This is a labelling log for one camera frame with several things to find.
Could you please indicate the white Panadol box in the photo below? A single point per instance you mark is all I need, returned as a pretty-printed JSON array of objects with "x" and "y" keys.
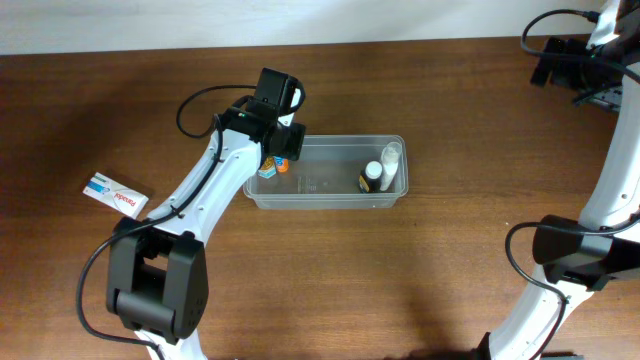
[{"x": 115, "y": 195}]

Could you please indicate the clear plastic container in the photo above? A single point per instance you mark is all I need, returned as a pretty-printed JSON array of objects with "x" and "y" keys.
[{"x": 325, "y": 177}]

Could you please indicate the small jar gold lid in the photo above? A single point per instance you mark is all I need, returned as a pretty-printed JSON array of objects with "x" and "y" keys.
[{"x": 268, "y": 169}]

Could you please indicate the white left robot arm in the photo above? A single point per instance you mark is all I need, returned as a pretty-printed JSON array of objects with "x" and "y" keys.
[{"x": 157, "y": 281}]

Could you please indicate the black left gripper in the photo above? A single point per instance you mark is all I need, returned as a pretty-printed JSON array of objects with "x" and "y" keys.
[{"x": 288, "y": 142}]

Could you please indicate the white squeeze bottle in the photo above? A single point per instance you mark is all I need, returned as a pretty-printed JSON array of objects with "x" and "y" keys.
[{"x": 390, "y": 158}]

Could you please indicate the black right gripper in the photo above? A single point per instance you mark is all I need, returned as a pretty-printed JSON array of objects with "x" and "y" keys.
[{"x": 545, "y": 61}]

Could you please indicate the orange tube white cap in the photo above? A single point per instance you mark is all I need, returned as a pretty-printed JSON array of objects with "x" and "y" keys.
[{"x": 281, "y": 164}]

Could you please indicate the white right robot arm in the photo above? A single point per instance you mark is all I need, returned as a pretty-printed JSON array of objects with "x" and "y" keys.
[{"x": 565, "y": 261}]

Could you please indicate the dark bottle white cap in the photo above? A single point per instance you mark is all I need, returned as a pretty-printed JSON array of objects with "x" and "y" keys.
[{"x": 370, "y": 177}]

